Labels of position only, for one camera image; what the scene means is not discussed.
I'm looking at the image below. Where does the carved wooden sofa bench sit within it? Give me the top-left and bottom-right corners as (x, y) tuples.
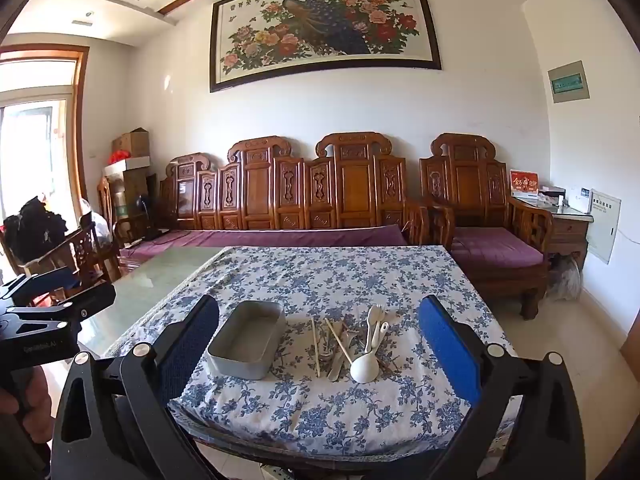
(97, 131), (431, 261)

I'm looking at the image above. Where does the wooden door frame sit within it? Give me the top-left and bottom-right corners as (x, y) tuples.
(0, 44), (91, 221)

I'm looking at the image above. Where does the grey metal tray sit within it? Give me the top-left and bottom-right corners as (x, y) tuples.
(206, 301), (286, 381)

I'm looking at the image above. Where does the large white soup spoon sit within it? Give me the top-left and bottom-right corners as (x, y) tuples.
(350, 330), (386, 385)

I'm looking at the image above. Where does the blue floral tablecloth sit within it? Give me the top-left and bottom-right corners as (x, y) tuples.
(102, 245), (523, 461)

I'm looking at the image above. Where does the wooden side table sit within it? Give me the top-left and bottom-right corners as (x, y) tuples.
(515, 195), (593, 271)

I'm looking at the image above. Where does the dark brown cabinet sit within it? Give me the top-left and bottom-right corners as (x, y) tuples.
(102, 167), (151, 223)

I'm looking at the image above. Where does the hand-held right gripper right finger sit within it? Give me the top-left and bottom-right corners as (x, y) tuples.
(417, 294), (587, 480)

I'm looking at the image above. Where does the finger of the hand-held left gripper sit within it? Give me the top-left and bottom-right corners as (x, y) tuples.
(0, 266), (77, 306)
(0, 284), (117, 326)

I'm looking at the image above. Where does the purple sofa cushion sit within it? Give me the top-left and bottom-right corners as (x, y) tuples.
(120, 225), (408, 261)

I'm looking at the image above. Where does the grey mop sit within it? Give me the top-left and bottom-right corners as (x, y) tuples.
(545, 255), (583, 303)

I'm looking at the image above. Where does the brown cardboard box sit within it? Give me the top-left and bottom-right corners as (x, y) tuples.
(111, 127), (151, 160)

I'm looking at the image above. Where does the purple armchair cushion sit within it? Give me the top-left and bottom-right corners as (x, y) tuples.
(452, 226), (546, 268)

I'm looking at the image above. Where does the white electrical panel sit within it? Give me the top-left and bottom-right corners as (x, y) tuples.
(586, 189), (622, 265)

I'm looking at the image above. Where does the person's left hand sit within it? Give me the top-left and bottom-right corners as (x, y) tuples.
(0, 366), (52, 431)

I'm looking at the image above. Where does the green wall box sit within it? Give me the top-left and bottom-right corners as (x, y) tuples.
(547, 61), (591, 103)

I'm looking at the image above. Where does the white and red box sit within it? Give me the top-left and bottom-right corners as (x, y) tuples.
(102, 150), (151, 175)

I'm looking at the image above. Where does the white plastic fork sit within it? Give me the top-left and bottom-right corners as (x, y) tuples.
(366, 304), (385, 356)

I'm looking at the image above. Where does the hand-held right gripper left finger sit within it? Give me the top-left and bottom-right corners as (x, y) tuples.
(50, 294), (221, 480)

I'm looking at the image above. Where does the white plastic bag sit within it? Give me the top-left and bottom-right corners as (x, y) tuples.
(77, 200), (113, 251)

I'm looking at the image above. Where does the framed peacock painting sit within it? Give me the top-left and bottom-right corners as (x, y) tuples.
(209, 0), (443, 94)

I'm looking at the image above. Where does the black bag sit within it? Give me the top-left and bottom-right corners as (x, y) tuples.
(2, 196), (68, 263)

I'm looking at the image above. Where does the black desk fan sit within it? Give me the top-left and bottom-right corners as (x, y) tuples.
(135, 195), (171, 241)

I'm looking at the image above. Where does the wooden chair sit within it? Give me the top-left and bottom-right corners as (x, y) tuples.
(10, 220), (121, 306)

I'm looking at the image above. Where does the carved wooden armchair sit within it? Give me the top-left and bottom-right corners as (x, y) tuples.
(419, 132), (555, 321)

